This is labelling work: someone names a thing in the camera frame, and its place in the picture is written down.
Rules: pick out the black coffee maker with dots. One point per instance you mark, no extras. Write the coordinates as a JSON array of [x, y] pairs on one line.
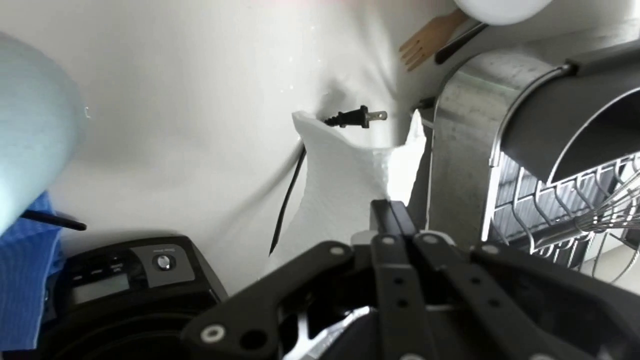
[[121, 300]]

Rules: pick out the wooden fork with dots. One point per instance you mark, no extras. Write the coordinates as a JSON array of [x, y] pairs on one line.
[[431, 41]]

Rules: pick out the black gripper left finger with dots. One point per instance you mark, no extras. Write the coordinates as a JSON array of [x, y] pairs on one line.
[[401, 293]]

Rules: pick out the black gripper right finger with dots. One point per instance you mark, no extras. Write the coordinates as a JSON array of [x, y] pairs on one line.
[[532, 300]]

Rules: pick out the light teal cup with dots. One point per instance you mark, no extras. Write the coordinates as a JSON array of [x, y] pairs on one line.
[[33, 126]]

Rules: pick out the white bowl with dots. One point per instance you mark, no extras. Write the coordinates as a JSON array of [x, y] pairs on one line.
[[500, 10]]

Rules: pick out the thin black rod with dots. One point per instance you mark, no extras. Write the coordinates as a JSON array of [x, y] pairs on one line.
[[56, 220]]

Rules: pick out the blue cloth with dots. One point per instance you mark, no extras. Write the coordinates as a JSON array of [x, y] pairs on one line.
[[26, 280]]

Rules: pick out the stainless steel drying rack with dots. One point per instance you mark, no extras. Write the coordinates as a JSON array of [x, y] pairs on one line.
[[466, 132]]

